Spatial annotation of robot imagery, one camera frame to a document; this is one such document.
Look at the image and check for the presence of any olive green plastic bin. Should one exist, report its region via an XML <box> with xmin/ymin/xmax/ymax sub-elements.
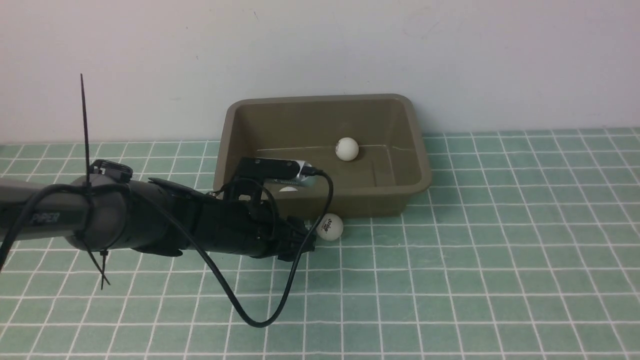
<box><xmin>213</xmin><ymin>93</ymin><xmax>433</xmax><ymax>219</ymax></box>

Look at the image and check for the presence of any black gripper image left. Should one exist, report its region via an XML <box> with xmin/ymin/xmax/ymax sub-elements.
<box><xmin>198</xmin><ymin>194</ymin><xmax>317</xmax><ymax>263</ymax></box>

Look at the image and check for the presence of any black camera cable image left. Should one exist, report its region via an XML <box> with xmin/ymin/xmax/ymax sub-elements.
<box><xmin>0</xmin><ymin>169</ymin><xmax>335</xmax><ymax>329</ymax></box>

